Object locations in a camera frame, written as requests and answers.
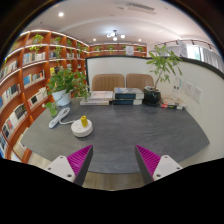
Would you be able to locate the white book stack left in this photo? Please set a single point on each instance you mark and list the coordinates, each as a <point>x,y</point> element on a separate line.
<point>98,98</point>

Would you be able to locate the white wall outlet plate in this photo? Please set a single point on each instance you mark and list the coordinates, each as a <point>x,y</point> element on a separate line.
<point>197,94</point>

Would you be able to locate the dark book stack centre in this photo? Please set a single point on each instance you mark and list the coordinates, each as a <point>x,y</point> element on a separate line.
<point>127,96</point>

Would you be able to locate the yellow charger plug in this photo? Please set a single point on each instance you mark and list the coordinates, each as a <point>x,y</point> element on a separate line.
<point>84,121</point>

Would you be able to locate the tall plant in black pot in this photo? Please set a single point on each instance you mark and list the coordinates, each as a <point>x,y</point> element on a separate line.
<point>165,63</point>

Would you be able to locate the right tan chair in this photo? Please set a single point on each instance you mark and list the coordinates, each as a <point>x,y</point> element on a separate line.
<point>139,81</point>

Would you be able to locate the tan chair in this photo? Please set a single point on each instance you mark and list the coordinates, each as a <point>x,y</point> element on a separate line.
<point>139,81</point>
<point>107,82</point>

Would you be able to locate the orange wooden bookshelf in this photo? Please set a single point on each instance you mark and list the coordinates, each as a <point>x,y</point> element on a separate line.
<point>34,56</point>

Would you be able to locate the left tan chair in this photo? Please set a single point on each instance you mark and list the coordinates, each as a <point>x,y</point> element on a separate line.
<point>107,82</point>

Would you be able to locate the green plant in white pot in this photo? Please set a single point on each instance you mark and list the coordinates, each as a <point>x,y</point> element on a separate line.
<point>63,83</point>

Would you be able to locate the round white power socket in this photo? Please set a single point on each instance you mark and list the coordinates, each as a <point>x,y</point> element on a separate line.
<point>81,131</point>

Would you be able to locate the ceiling lamp cluster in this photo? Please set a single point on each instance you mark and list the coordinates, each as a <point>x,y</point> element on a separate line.
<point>115,36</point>

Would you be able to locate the flat books by wall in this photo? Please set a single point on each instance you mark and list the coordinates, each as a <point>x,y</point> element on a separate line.
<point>168,102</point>

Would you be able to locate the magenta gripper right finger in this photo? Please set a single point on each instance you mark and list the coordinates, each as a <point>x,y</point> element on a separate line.
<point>154,167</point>

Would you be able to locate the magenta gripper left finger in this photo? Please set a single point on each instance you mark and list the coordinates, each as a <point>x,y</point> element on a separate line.
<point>73,167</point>

